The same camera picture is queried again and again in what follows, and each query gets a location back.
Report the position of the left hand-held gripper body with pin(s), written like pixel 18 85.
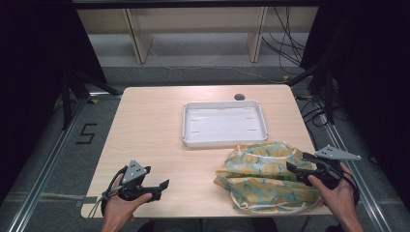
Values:
pixel 135 170

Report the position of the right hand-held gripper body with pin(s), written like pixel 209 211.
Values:
pixel 332 154

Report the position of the yellow floral fabric bag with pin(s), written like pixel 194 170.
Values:
pixel 257 180

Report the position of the white plastic tray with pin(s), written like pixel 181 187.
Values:
pixel 224 124

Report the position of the person's left hand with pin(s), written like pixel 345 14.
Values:
pixel 119 209

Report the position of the person's right hand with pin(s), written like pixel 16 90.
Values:
pixel 340 199

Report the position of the person's legs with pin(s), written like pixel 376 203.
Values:
pixel 206 225

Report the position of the black metal stand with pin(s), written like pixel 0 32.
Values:
pixel 328 96
pixel 66 103

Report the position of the black curtain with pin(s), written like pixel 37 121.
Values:
pixel 370 64
pixel 35 64

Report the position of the light wooden desk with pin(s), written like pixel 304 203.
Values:
pixel 193 19

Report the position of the aluminium floor rail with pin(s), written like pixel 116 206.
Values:
pixel 45 167
pixel 357 180

